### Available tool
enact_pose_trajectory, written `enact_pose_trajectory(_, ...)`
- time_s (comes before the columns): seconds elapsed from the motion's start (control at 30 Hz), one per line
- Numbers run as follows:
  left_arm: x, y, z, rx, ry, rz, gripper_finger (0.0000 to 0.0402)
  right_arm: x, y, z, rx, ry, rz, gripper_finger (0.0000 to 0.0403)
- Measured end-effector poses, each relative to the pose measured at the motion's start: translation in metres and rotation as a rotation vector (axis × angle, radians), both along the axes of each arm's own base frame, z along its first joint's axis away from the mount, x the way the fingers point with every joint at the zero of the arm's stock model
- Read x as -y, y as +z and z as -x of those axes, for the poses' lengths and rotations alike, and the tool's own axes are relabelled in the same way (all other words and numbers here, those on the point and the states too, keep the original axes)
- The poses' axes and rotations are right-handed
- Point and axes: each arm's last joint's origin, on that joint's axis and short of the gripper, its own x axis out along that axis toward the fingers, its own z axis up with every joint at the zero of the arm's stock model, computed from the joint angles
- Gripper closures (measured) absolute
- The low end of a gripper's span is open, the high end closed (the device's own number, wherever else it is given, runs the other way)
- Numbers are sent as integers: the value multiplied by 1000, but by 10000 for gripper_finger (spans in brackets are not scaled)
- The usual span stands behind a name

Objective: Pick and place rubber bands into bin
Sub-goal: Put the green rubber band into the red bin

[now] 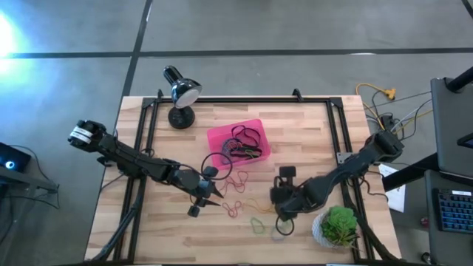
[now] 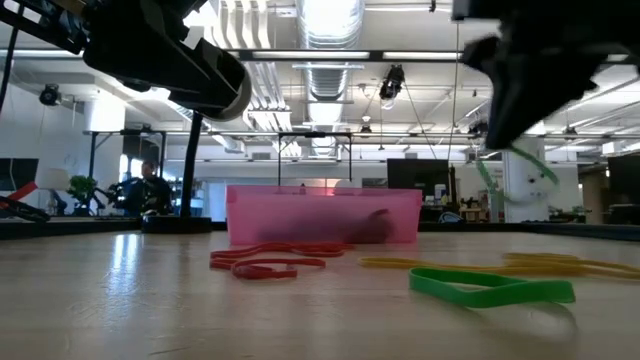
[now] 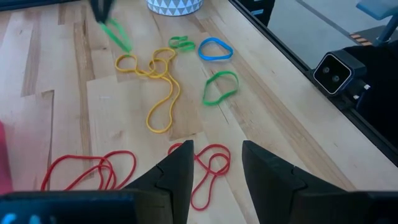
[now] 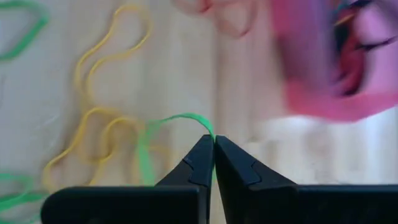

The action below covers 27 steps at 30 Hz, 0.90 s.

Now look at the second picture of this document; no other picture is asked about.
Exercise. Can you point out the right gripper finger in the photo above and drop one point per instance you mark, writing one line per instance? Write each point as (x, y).
(530, 80)

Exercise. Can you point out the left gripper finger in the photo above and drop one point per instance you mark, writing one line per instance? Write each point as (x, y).
(215, 75)

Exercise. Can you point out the green rubber band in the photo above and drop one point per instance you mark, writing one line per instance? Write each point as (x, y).
(480, 298)
(537, 164)

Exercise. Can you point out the yellow rubber band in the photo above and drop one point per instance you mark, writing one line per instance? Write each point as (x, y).
(390, 262)
(615, 272)

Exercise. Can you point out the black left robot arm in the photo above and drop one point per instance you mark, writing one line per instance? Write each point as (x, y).
(45, 25)

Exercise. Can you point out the pink plastic bin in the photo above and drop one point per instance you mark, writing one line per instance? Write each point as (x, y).
(300, 205)

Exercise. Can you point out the black hanging ceiling spotlight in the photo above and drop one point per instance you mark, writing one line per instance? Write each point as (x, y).
(392, 82)
(50, 95)

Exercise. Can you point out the white round pillar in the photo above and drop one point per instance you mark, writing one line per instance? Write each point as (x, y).
(525, 200)

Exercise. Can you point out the person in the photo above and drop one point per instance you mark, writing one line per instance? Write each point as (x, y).
(150, 192)

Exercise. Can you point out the black computer monitor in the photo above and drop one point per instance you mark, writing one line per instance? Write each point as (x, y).
(417, 172)

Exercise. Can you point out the green potted room plant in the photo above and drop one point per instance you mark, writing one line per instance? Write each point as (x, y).
(81, 186)

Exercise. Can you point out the white table lamp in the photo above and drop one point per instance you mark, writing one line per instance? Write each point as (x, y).
(51, 179)

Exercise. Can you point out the red strip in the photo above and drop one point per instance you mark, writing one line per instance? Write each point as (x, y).
(20, 192)

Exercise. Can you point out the black clamp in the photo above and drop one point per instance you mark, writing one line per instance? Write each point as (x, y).
(25, 212)

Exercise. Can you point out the black frame stand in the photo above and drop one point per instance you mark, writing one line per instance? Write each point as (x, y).
(125, 132)
(315, 135)

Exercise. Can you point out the silver ceiling air duct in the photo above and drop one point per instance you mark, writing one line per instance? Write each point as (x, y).
(330, 80)

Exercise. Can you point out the black overhead frame bar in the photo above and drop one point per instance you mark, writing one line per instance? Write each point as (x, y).
(376, 55)

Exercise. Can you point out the dark wall screen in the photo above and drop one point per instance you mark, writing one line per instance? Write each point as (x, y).
(17, 175)

